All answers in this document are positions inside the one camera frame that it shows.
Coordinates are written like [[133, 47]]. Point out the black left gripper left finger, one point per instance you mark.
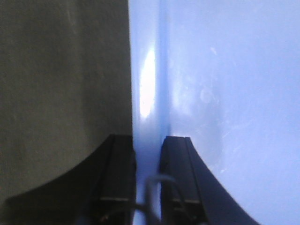
[[98, 191]]

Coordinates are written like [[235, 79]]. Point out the blue plastic tray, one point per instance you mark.
[[225, 73]]

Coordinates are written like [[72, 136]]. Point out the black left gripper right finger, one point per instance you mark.
[[204, 201]]

